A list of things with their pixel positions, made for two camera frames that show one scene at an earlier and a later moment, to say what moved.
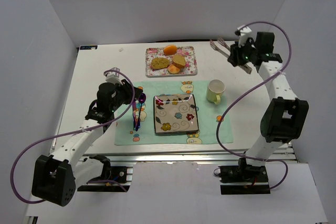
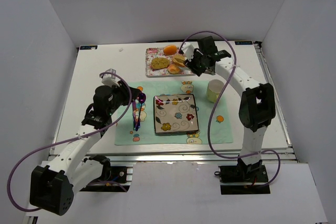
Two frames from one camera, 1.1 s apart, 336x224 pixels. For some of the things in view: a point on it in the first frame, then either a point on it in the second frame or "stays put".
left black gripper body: [134, 94] stays put
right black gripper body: [235, 54] -> [199, 63]
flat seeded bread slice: [158, 63] stays put
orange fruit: [170, 50] stays put
